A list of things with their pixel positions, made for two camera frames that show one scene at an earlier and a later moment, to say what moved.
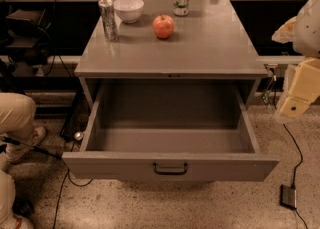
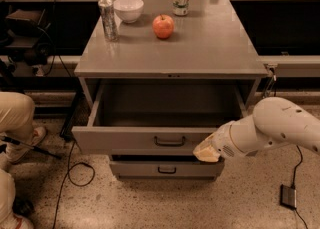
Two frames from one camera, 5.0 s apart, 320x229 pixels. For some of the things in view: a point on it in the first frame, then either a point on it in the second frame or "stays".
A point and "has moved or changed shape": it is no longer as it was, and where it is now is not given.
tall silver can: (111, 31) stays
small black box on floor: (288, 196) stays
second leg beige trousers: (7, 196) stays
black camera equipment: (30, 40) stays
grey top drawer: (171, 132) has moved or changed shape
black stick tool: (13, 141) stays
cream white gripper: (308, 33) → (224, 142)
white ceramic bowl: (129, 8) stays
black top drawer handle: (170, 172) → (169, 144)
